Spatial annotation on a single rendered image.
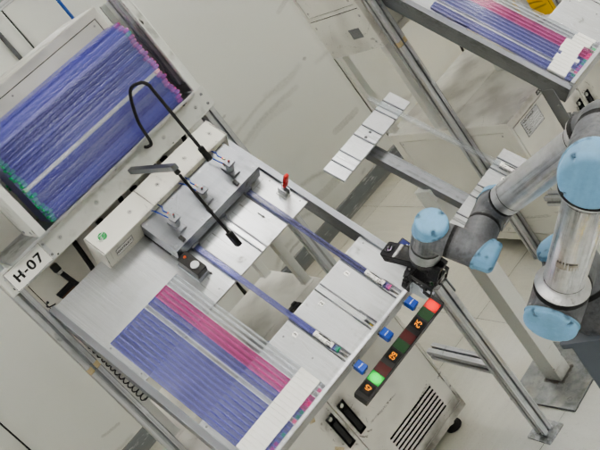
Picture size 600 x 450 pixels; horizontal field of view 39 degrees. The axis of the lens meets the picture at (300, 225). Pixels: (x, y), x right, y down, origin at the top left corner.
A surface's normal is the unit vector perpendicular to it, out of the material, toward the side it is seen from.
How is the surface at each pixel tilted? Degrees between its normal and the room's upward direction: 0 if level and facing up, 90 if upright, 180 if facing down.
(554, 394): 0
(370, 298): 45
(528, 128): 90
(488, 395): 0
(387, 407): 90
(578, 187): 84
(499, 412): 0
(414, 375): 90
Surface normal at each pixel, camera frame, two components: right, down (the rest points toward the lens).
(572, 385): -0.58, -0.72
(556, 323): -0.43, 0.75
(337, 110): 0.53, 0.03
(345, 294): -0.04, -0.49
